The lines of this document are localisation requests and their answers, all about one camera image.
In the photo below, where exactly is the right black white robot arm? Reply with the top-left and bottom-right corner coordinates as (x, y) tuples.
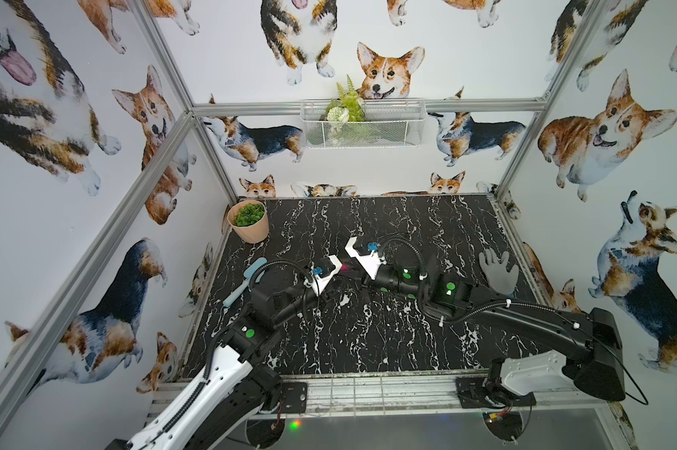
(345, 236), (626, 402)

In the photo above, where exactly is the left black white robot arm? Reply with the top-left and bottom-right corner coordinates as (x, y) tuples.
(108, 255), (363, 449)

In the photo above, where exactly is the light blue garden trowel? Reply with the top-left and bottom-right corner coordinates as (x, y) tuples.
(222, 257), (267, 309)

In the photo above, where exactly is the grey rubber glove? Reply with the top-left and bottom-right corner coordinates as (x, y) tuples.
(478, 249), (520, 296)

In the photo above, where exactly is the beige pot with green plant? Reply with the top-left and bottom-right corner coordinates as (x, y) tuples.
(226, 199), (269, 244)

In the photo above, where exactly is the green fern plant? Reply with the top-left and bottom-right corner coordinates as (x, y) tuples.
(325, 76), (366, 124)

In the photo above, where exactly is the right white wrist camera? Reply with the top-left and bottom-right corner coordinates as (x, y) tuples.
(345, 236), (385, 281)

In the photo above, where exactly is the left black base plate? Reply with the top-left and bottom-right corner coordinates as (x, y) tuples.
(279, 382), (309, 416)

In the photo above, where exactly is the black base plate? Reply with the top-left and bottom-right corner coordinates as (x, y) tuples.
(455, 377), (536, 410)
(279, 382), (309, 416)

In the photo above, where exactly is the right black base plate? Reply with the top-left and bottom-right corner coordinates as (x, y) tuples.
(455, 377), (536, 410)

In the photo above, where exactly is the white wire wall basket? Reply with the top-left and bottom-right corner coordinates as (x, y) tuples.
(300, 99), (428, 149)

